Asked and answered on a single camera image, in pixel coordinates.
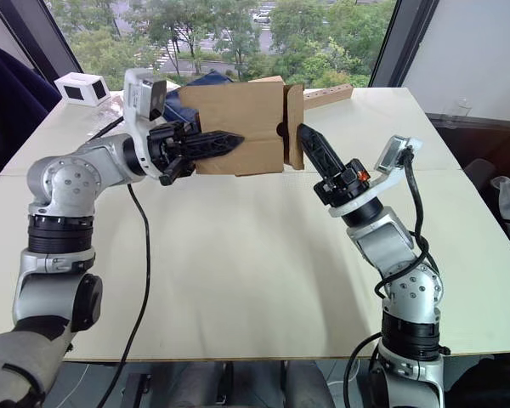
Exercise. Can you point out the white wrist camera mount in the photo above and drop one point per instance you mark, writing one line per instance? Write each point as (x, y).
(391, 180)
(137, 106)

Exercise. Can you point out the dark navy garment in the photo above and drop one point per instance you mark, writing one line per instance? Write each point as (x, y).
(13, 106)

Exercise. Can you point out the blue folded bag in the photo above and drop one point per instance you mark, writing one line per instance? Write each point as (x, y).
(183, 110)

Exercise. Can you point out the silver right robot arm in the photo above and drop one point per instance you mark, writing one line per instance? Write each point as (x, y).
(412, 293)

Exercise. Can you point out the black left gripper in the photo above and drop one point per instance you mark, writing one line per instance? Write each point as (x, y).
(166, 146)

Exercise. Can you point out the clear plastic wrap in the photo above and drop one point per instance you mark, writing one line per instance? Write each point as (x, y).
(112, 108)

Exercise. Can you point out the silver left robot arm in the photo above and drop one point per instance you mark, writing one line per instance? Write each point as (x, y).
(64, 178)

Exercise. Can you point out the white box with black squares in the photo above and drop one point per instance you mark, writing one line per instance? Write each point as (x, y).
(78, 89)

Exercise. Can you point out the cardboard strip with holes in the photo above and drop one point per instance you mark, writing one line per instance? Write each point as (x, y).
(327, 97)

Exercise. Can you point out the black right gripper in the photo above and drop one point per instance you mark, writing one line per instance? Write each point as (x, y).
(344, 185)

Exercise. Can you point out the small brown cardboard box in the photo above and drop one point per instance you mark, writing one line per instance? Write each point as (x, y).
(238, 115)

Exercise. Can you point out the white parked car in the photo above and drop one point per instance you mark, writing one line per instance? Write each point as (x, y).
(262, 17)

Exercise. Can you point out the dark window frame post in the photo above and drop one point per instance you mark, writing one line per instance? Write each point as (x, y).
(401, 38)
(47, 38)

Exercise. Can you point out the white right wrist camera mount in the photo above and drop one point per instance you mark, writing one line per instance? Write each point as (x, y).
(391, 180)

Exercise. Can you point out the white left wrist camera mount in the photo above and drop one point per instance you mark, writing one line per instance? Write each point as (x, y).
(137, 106)

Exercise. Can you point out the clear plastic container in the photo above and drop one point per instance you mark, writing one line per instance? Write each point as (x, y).
(472, 112)

